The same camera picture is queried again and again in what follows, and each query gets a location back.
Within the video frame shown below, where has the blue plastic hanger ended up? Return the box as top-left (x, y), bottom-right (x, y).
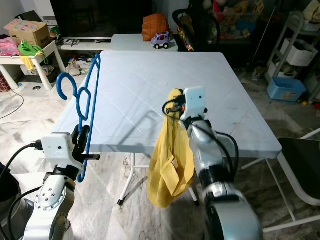
top-left (56, 52), bottom-right (102, 183)

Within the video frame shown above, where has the yellow shirt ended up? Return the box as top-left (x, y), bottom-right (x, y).
top-left (146, 88), bottom-right (196, 208)

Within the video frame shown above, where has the black garment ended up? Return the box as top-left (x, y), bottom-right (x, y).
top-left (0, 170), bottom-right (21, 211)

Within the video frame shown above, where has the white folding table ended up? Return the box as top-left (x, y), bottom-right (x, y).
top-left (52, 50), bottom-right (283, 206)

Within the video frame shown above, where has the purple toy car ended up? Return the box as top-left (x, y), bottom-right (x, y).
top-left (151, 32), bottom-right (172, 50)

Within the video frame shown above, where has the small pale blue table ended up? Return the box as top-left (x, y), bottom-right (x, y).
top-left (110, 34), bottom-right (181, 52)

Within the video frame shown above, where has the black stroller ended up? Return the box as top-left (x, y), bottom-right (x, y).
top-left (172, 7), bottom-right (221, 52)

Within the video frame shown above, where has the orange bag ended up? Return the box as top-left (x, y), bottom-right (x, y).
top-left (141, 13), bottom-right (170, 42)

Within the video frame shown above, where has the small white side table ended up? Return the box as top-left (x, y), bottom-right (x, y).
top-left (0, 41), bottom-right (66, 92)

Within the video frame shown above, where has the blue plastic bin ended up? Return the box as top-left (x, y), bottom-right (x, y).
top-left (266, 76), bottom-right (307, 103)

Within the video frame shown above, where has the pink bag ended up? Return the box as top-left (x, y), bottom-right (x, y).
top-left (0, 37), bottom-right (21, 57)

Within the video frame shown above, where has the black television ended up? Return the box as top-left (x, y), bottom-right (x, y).
top-left (50, 0), bottom-right (153, 41)

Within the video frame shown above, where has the printed cardboard box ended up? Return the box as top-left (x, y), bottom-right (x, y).
top-left (4, 19), bottom-right (51, 48)

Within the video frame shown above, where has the white grey folding chair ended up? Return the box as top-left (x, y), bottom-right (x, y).
top-left (262, 127), bottom-right (320, 233)

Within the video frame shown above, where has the grey shelf rack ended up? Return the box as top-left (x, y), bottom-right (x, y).
top-left (265, 10), bottom-right (320, 86)

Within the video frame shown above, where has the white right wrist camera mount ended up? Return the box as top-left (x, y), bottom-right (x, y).
top-left (181, 86), bottom-right (208, 121)

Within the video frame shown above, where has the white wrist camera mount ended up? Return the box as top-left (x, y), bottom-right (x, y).
top-left (41, 132), bottom-right (83, 173)
top-left (181, 86), bottom-right (208, 121)

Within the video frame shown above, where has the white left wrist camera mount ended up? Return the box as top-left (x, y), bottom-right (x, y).
top-left (41, 132), bottom-right (83, 173)

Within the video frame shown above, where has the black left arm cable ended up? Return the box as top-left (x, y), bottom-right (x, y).
top-left (0, 141), bottom-right (43, 240)

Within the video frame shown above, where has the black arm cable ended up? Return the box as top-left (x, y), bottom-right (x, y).
top-left (0, 141), bottom-right (43, 240)
top-left (162, 97), bottom-right (241, 181)

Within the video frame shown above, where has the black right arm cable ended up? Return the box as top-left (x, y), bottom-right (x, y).
top-left (162, 97), bottom-right (241, 181)

